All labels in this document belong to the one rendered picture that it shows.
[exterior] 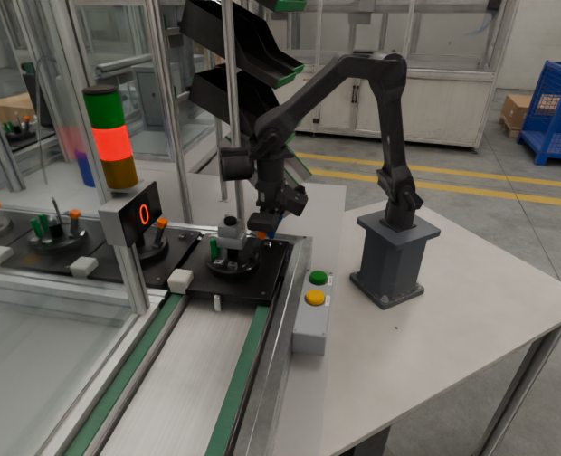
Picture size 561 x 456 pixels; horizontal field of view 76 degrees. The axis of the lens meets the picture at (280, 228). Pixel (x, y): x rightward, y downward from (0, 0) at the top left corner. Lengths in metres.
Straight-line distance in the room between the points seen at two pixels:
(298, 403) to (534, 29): 9.09
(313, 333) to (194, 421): 0.27
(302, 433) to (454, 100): 4.41
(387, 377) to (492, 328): 0.32
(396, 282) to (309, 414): 0.39
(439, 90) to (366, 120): 0.88
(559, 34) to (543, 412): 8.24
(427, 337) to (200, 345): 0.52
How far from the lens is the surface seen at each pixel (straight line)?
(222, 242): 0.87
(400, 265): 0.93
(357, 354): 0.87
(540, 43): 9.53
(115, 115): 0.62
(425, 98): 4.80
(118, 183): 0.65
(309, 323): 0.78
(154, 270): 0.94
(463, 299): 1.09
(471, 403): 2.00
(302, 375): 0.82
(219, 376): 0.76
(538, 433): 2.04
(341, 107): 4.88
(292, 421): 0.77
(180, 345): 0.82
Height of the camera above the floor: 1.52
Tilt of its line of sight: 32 degrees down
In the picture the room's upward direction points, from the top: straight up
